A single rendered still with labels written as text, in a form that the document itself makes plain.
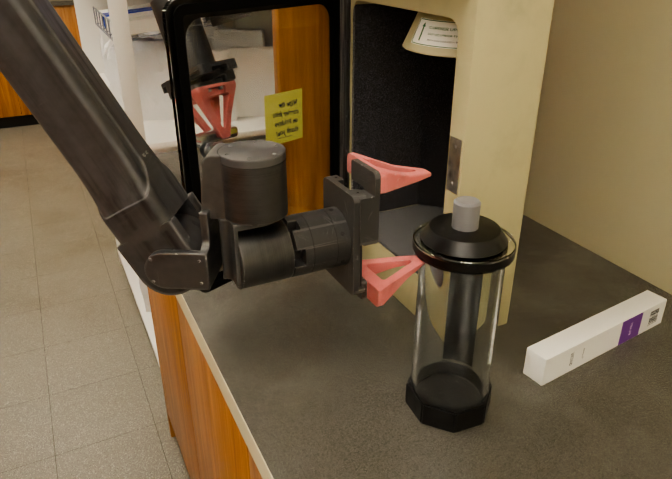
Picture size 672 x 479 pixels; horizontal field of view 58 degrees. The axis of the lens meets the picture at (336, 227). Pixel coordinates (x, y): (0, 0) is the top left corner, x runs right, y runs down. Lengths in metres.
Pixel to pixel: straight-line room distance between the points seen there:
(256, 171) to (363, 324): 0.46
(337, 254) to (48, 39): 0.29
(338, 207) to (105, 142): 0.21
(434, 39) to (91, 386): 1.90
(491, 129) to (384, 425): 0.37
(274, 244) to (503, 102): 0.36
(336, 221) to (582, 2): 0.76
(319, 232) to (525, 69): 0.35
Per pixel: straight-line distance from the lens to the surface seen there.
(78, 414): 2.31
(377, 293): 0.60
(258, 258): 0.53
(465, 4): 0.73
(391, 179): 0.55
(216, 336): 0.90
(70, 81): 0.53
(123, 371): 2.44
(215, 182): 0.52
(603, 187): 1.19
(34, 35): 0.53
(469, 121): 0.74
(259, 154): 0.51
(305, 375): 0.82
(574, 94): 1.21
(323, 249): 0.55
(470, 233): 0.64
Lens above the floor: 1.46
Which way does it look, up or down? 26 degrees down
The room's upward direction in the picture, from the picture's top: straight up
